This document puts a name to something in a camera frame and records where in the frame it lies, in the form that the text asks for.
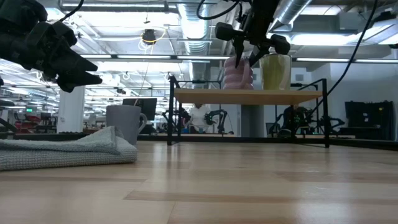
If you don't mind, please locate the black ceiling-hung device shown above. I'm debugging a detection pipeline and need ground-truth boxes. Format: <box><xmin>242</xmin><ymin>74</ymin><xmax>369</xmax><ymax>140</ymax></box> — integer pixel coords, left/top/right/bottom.
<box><xmin>138</xmin><ymin>26</ymin><xmax>167</xmax><ymax>52</ymax></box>

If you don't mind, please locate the blue ceramic mug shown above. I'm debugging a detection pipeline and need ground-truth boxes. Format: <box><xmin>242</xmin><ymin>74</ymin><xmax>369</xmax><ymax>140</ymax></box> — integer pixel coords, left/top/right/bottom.
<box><xmin>105</xmin><ymin>105</ymin><xmax>147</xmax><ymax>146</ymax></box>

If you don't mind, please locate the purple ribbed ceramic mug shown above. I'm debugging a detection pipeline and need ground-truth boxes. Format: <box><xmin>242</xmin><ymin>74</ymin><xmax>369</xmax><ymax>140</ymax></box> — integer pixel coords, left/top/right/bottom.
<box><xmin>223</xmin><ymin>55</ymin><xmax>254</xmax><ymax>90</ymax></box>

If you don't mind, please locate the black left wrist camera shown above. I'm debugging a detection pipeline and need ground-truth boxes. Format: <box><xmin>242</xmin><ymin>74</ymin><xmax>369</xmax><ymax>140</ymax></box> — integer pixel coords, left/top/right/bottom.
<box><xmin>0</xmin><ymin>0</ymin><xmax>48</xmax><ymax>30</ymax></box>

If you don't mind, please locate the slanted silver ceiling duct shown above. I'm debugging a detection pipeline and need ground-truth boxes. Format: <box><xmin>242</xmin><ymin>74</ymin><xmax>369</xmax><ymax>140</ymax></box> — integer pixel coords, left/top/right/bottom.
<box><xmin>270</xmin><ymin>0</ymin><xmax>313</xmax><ymax>30</ymax></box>

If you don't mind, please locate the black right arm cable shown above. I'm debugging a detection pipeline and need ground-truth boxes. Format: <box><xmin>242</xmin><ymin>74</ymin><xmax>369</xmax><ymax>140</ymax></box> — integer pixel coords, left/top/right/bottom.
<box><xmin>306</xmin><ymin>0</ymin><xmax>379</xmax><ymax>122</ymax></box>

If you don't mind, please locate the person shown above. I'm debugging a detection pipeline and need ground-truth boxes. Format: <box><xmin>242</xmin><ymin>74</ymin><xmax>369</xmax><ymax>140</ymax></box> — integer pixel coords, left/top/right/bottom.
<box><xmin>188</xmin><ymin>104</ymin><xmax>213</xmax><ymax>134</ymax></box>

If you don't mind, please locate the wooden shelf with black legs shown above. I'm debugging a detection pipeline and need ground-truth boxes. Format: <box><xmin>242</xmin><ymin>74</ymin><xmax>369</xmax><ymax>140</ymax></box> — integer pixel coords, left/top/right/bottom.
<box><xmin>167</xmin><ymin>74</ymin><xmax>330</xmax><ymax>149</ymax></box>

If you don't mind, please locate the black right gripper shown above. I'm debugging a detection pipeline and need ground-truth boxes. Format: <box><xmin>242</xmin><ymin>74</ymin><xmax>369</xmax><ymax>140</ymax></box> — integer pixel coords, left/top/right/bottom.
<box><xmin>214</xmin><ymin>0</ymin><xmax>292</xmax><ymax>68</ymax></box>

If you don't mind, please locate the grey building column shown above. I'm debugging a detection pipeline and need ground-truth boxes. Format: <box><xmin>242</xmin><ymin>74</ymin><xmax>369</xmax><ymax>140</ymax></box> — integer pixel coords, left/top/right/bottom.
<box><xmin>241</xmin><ymin>104</ymin><xmax>265</xmax><ymax>138</ymax></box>

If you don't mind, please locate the long ceiling light strip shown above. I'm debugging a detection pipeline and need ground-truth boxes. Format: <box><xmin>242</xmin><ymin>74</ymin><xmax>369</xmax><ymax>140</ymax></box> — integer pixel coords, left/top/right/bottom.
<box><xmin>80</xmin><ymin>54</ymin><xmax>231</xmax><ymax>61</ymax></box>
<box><xmin>295</xmin><ymin>57</ymin><xmax>398</xmax><ymax>63</ymax></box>

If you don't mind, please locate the black background monitor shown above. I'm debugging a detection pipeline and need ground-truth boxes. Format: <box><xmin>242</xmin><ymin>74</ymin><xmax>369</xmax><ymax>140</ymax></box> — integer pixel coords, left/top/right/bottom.
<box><xmin>122</xmin><ymin>98</ymin><xmax>158</xmax><ymax>135</ymax></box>

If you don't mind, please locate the white building pillar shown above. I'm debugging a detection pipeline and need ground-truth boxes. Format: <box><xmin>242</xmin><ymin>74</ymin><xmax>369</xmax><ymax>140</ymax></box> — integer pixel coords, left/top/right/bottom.
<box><xmin>57</xmin><ymin>83</ymin><xmax>86</xmax><ymax>134</ymax></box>

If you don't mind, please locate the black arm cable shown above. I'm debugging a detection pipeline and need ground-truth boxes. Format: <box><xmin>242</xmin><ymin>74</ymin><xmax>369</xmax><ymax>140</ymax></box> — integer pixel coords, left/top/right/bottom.
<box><xmin>58</xmin><ymin>0</ymin><xmax>85</xmax><ymax>22</ymax></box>
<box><xmin>306</xmin><ymin>0</ymin><xmax>379</xmax><ymax>122</ymax></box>

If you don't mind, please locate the silver ceiling air duct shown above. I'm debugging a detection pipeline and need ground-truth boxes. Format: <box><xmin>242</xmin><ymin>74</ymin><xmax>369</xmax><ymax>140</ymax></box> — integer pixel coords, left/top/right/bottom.
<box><xmin>177</xmin><ymin>0</ymin><xmax>210</xmax><ymax>82</ymax></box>

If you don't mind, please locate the pale yellow ceramic mug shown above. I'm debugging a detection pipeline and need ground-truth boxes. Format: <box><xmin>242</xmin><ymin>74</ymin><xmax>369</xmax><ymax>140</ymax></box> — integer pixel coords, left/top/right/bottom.
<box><xmin>259</xmin><ymin>54</ymin><xmax>292</xmax><ymax>91</ymax></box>

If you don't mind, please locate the grey folded cloth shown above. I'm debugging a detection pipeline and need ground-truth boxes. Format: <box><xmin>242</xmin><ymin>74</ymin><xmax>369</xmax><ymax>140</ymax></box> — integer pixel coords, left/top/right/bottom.
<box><xmin>0</xmin><ymin>126</ymin><xmax>138</xmax><ymax>172</ymax></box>

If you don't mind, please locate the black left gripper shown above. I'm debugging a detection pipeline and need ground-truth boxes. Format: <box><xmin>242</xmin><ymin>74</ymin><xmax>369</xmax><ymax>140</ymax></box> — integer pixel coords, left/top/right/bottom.
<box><xmin>0</xmin><ymin>21</ymin><xmax>103</xmax><ymax>93</ymax></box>

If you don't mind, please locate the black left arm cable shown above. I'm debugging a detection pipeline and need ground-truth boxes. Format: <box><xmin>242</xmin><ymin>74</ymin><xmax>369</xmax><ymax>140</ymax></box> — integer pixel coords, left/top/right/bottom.
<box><xmin>58</xmin><ymin>0</ymin><xmax>85</xmax><ymax>22</ymax></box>

